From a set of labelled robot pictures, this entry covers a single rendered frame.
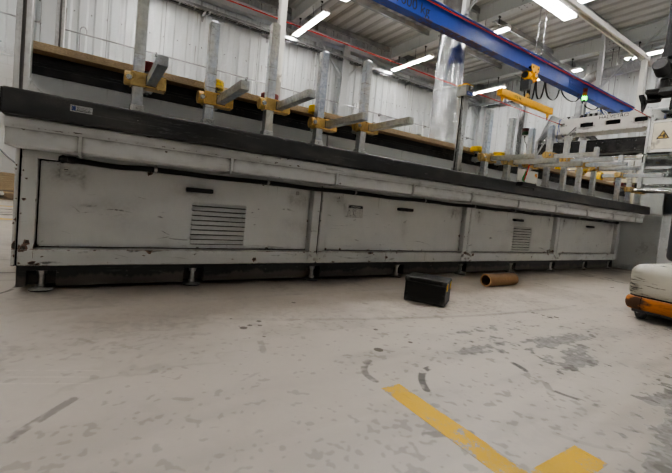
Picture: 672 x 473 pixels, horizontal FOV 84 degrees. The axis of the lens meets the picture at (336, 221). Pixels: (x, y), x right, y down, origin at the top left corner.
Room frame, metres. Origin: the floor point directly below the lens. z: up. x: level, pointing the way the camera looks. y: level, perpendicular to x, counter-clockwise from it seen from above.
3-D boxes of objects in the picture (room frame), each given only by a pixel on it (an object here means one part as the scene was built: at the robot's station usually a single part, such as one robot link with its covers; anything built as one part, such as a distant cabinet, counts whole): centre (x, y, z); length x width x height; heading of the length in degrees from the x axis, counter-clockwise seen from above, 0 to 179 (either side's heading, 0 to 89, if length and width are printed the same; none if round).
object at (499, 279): (2.44, -1.11, 0.04); 0.30 x 0.08 x 0.08; 123
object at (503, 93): (7.14, -3.36, 2.65); 1.71 x 0.09 x 0.32; 123
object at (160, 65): (1.30, 0.67, 0.81); 0.43 x 0.03 x 0.04; 33
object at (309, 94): (1.57, 0.25, 0.83); 0.43 x 0.03 x 0.04; 33
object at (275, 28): (1.63, 0.34, 0.94); 0.04 x 0.04 x 0.48; 33
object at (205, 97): (1.51, 0.53, 0.80); 0.14 x 0.06 x 0.05; 123
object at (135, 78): (1.37, 0.74, 0.81); 0.14 x 0.06 x 0.05; 123
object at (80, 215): (3.01, -0.79, 0.44); 5.10 x 0.69 x 0.87; 123
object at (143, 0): (1.36, 0.76, 0.87); 0.04 x 0.04 x 0.48; 33
